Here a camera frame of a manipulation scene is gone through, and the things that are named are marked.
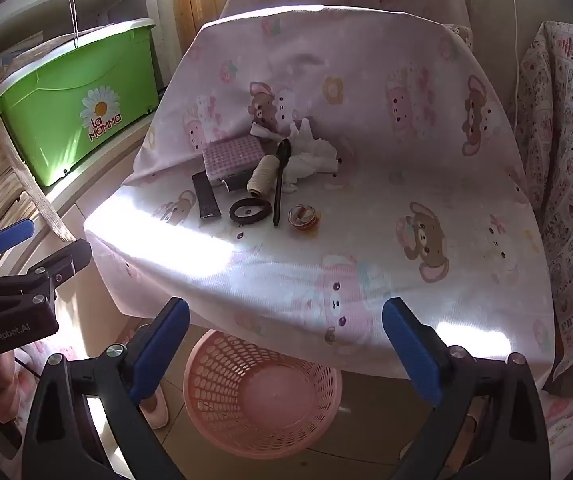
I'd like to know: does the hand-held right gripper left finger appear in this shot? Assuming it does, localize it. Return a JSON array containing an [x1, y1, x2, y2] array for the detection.
[[21, 297, 192, 480]]

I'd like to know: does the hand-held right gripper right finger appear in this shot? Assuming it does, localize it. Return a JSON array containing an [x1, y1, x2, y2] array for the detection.
[[381, 296, 552, 480]]

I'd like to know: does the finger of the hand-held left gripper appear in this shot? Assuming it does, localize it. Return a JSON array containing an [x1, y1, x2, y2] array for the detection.
[[0, 219, 36, 276], [14, 238, 93, 307]]

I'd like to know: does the pink plastic mesh basket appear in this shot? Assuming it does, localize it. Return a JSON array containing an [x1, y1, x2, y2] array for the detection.
[[183, 329, 343, 460]]

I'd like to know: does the black foil wrapper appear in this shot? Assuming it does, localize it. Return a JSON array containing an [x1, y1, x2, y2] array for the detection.
[[191, 170, 218, 221]]

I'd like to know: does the black hair tie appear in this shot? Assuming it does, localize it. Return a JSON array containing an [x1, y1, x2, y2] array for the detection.
[[229, 197, 272, 222]]

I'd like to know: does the pink checkered notebook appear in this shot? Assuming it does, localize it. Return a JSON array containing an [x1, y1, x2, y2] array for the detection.
[[203, 136, 264, 193]]

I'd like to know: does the beige thread spool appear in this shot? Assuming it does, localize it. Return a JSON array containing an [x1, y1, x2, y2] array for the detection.
[[246, 155, 278, 197]]

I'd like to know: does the black plastic spoon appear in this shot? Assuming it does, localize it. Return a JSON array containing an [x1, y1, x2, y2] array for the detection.
[[272, 138, 293, 227]]

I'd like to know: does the white tissue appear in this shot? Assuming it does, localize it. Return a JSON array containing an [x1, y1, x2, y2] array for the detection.
[[286, 117, 339, 192]]

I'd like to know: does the wooden slat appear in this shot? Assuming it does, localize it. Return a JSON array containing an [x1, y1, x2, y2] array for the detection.
[[0, 80, 74, 243]]

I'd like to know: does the green plastic storage box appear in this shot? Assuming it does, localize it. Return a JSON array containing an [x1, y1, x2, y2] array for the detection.
[[0, 18, 160, 188]]

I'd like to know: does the pink bear print blanket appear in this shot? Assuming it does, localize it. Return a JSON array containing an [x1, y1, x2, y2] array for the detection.
[[84, 0, 557, 378]]

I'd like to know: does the printed patchwork cushion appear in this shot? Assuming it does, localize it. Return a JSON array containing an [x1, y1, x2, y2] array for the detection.
[[509, 20, 573, 381]]

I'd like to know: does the wooden door panel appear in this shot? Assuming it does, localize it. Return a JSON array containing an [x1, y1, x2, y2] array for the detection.
[[169, 0, 247, 56]]

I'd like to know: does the hanging wire hook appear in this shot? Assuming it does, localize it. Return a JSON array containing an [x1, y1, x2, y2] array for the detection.
[[66, 0, 80, 43]]

